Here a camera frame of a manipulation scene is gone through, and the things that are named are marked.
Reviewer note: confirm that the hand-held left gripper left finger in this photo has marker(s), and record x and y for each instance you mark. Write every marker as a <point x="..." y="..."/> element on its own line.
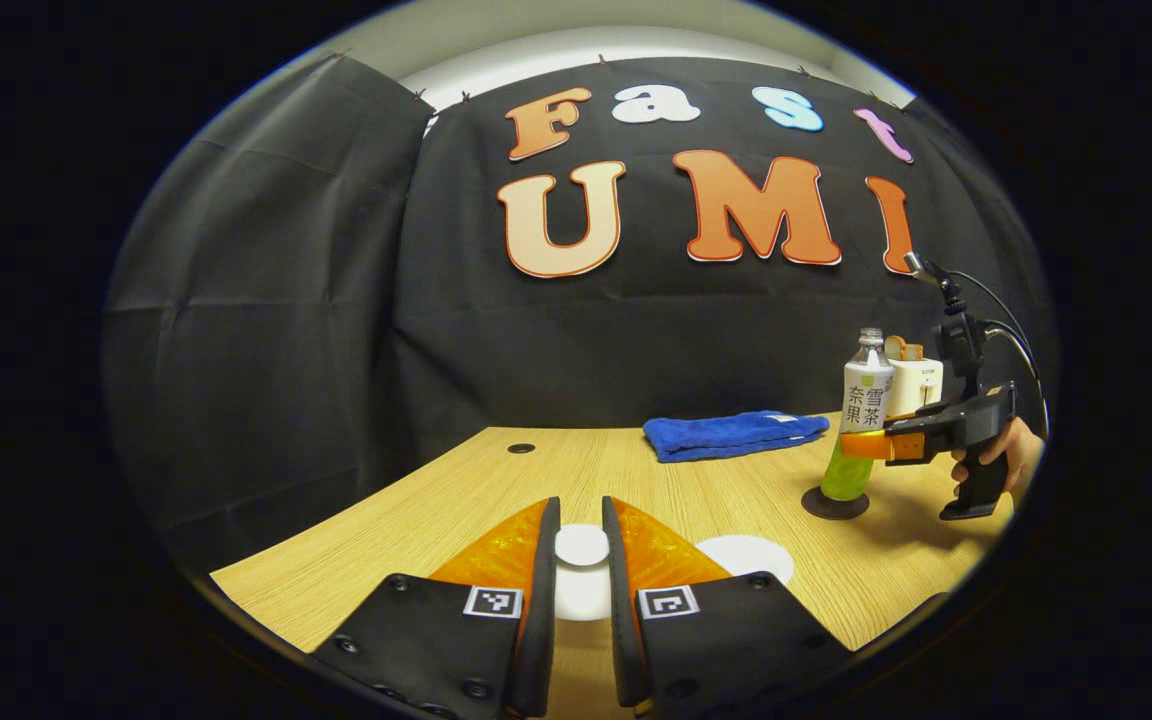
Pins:
<point x="544" y="600"/>

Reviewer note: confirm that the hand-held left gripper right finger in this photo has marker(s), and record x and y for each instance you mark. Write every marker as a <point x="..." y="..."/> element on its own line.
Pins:
<point x="618" y="600"/>

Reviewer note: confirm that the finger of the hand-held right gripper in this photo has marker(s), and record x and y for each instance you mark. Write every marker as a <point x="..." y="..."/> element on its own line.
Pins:
<point x="911" y="445"/>

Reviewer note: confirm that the clear green-label water bottle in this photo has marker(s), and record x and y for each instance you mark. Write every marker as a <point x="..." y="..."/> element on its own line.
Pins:
<point x="866" y="400"/>

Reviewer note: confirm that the dark round coaster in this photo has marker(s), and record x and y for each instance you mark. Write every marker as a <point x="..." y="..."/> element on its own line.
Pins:
<point x="834" y="507"/>

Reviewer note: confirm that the white teacup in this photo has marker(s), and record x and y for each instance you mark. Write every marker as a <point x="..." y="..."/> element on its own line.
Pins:
<point x="746" y="555"/>

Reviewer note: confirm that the white toaster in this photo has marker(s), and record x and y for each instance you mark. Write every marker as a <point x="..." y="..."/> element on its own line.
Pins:
<point x="921" y="385"/>

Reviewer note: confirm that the toast bread slice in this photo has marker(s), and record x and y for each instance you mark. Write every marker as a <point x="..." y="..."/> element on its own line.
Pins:
<point x="914" y="352"/>
<point x="894" y="348"/>

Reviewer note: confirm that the blue towel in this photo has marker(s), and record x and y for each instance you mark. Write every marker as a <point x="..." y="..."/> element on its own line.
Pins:
<point x="736" y="435"/>

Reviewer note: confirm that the black backdrop cloth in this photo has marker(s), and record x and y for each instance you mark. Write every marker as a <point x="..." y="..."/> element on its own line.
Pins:
<point x="586" y="340"/>

